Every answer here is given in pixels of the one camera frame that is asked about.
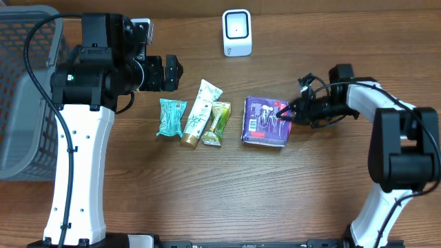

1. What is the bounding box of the green snack packet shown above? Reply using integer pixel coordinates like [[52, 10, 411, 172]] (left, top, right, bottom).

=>
[[202, 101, 232, 146]]

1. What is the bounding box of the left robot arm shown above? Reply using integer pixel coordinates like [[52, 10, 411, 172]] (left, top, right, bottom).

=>
[[34, 13, 183, 248]]

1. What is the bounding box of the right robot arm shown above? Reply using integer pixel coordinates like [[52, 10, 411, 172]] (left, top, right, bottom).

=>
[[276, 64, 440, 247]]

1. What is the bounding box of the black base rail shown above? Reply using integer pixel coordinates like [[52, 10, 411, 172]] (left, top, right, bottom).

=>
[[147, 229, 406, 248]]

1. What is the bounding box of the mint green wipes pack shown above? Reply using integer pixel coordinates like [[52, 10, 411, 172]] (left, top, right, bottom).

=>
[[156, 99, 187, 138]]

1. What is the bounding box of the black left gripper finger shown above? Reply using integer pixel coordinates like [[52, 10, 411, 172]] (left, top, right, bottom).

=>
[[164, 74, 181, 92], [165, 54, 183, 73]]

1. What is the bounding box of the grey plastic basket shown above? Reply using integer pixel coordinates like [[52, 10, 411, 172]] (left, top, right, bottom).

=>
[[1, 5, 57, 181]]

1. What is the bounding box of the purple Carefree liner pack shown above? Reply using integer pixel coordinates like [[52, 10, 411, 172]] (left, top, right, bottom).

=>
[[241, 96, 291, 147]]

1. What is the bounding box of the white bamboo conditioner tube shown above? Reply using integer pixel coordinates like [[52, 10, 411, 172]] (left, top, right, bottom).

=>
[[181, 79, 223, 149]]

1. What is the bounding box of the white barcode scanner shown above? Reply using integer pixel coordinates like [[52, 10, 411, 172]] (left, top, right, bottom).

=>
[[222, 9, 252, 57]]

